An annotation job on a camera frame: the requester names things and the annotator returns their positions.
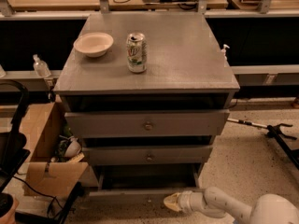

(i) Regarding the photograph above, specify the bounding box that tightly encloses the green white soda can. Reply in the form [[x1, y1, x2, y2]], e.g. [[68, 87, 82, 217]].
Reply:
[[126, 33, 147, 74]]

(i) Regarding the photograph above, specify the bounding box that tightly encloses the black cart frame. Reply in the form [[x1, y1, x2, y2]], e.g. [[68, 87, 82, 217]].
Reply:
[[0, 79, 85, 224]]

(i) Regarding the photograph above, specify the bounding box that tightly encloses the white bowl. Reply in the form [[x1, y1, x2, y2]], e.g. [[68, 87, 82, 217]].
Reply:
[[73, 33, 114, 58]]

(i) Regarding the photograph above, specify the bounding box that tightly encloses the black floor cable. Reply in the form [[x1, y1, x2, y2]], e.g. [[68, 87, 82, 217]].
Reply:
[[12, 175, 68, 219]]

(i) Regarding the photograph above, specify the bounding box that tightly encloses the grey bottom drawer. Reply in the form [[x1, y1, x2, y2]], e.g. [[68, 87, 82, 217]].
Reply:
[[89, 163, 203, 204]]

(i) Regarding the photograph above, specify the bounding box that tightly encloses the grey middle drawer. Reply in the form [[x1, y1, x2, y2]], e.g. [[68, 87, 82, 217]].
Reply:
[[83, 146, 212, 166]]

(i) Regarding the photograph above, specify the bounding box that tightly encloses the brown cardboard box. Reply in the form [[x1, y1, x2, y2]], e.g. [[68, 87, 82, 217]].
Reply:
[[21, 103, 88, 197]]

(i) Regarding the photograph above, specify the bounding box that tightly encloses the grey top drawer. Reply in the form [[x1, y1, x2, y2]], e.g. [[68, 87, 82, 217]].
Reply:
[[65, 110, 229, 138]]

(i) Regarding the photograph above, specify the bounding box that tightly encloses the black metal stand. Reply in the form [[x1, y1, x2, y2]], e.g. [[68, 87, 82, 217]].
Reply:
[[228, 119, 299, 170]]

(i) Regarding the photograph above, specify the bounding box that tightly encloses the white pump bottle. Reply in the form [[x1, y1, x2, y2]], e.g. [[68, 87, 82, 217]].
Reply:
[[221, 44, 230, 66]]

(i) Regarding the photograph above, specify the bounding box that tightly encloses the clear sanitizer bottle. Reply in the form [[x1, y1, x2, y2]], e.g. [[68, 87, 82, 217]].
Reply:
[[33, 54, 51, 77]]

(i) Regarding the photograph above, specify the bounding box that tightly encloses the white cup in box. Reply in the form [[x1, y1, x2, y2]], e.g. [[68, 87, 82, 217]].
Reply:
[[64, 136, 81, 158]]

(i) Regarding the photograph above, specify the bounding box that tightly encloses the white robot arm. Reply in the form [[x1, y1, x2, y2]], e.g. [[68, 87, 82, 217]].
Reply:
[[164, 187, 299, 224]]

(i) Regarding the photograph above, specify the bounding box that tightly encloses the grey wooden drawer cabinet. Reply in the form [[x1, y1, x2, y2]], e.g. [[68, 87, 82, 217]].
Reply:
[[53, 12, 241, 173]]

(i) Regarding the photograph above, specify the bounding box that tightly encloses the grey drawer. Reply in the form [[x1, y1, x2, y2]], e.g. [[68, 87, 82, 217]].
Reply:
[[65, 110, 229, 138], [83, 146, 212, 166], [89, 163, 203, 204]]

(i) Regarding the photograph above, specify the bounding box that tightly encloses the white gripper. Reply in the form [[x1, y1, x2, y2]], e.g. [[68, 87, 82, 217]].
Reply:
[[164, 190, 206, 213]]

